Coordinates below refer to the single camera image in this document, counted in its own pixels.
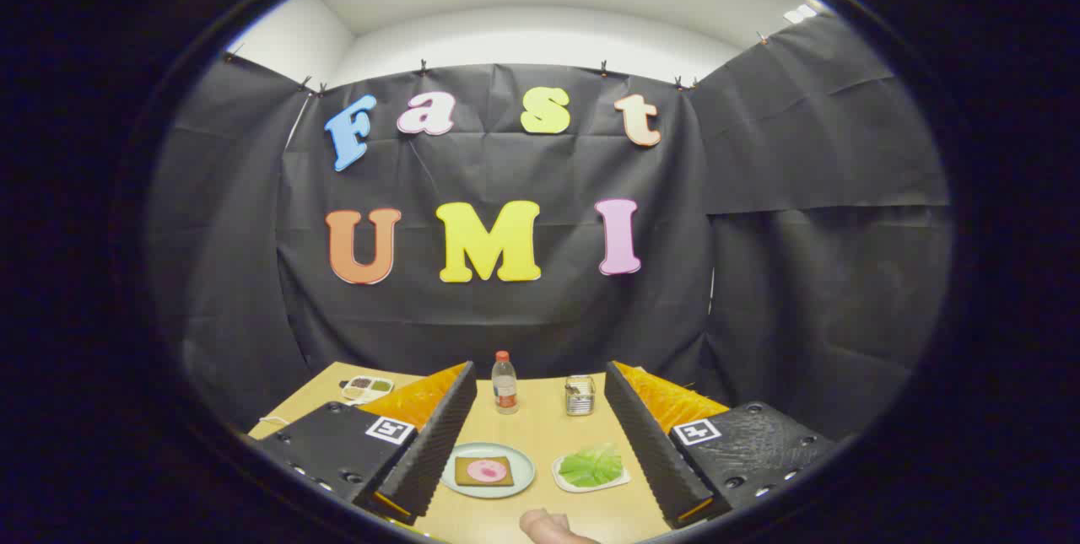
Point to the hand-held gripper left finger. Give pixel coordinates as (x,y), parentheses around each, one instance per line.
(439,443)

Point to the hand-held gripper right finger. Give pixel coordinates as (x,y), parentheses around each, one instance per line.
(650,451)

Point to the green lettuce leaf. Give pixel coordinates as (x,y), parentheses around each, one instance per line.
(591,466)

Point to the toast slice under ham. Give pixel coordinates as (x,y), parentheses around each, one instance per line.
(462,476)

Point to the pink ham slice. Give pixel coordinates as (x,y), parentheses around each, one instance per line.
(487,471)

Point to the clear bottle with red cap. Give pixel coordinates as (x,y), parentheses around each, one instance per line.
(504,392)

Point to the pale green round plate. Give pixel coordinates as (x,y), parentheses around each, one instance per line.
(521,470)

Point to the white square plate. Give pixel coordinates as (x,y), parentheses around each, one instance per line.
(567,485)

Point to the white divided seasoning tray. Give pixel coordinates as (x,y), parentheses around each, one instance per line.
(367,388)

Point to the black backdrop cloth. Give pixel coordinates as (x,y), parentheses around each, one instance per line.
(506,308)

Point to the small ceiling light panel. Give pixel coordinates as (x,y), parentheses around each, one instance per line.
(799,13)

